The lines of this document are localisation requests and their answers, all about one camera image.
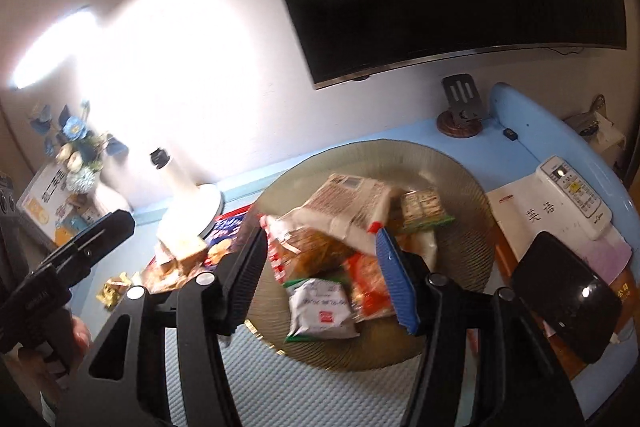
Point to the beige cake packet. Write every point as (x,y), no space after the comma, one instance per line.
(348,208)

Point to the black phone stand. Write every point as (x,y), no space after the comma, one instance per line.
(463,118)

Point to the white green snack packet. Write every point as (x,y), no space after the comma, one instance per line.
(319,310)

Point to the light blue table mat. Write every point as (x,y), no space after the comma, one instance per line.
(269,390)

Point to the yellow snack packet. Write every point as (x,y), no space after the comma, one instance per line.
(113,290)

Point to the toast slice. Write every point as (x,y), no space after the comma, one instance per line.
(182,254)

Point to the white remote control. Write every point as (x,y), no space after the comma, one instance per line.
(585,205)

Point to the round cracker bag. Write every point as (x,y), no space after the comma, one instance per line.
(158,277)

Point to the white ribbed vase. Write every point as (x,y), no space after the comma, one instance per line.
(107,200)

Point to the black phone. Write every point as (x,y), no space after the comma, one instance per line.
(568,295)

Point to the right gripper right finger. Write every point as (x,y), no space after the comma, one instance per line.
(519,380)

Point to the blue white artificial flowers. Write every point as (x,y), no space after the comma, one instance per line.
(74,146)

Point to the small checkered biscuit packet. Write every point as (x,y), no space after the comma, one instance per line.
(423,211)

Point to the red striped bread bag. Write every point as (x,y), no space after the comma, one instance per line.
(297,252)

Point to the white paper booklet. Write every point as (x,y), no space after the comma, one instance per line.
(527,206)

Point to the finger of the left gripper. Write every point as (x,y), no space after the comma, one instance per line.
(72,262)

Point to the white desk lamp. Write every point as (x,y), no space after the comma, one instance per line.
(190,209)

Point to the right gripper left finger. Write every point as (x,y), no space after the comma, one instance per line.
(220,301)

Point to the blue chips bag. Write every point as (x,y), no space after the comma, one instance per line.
(220,240)

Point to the english textbook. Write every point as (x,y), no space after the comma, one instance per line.
(47,211)

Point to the pork floss toast packet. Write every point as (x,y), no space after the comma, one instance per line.
(368,291)

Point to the amber glass bowl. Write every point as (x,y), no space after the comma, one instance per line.
(462,250)

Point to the person's left hand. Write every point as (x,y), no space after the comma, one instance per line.
(75,341)

